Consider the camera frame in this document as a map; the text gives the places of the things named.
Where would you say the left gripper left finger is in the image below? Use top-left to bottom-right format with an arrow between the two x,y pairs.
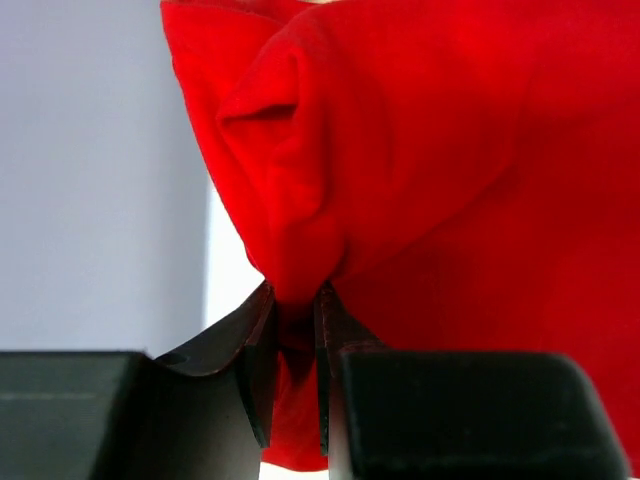
1,284 -> 277,479

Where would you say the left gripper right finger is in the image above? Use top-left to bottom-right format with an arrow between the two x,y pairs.
314,285 -> 631,479

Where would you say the red t shirt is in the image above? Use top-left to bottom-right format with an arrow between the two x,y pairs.
161,1 -> 639,472

